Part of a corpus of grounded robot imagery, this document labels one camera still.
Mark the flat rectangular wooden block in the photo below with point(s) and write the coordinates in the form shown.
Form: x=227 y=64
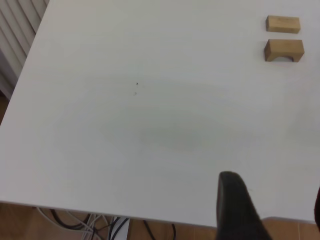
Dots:
x=282 y=24

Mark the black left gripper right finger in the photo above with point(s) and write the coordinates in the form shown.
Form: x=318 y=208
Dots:
x=317 y=207

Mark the white slatted radiator panel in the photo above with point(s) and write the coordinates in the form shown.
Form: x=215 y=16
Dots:
x=17 y=37

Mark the arched wooden block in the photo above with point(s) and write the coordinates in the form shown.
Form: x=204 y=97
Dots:
x=283 y=47

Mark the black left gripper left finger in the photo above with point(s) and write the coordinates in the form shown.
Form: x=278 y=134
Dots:
x=235 y=207

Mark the white table leg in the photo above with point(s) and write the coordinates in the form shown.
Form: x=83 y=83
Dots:
x=120 y=232

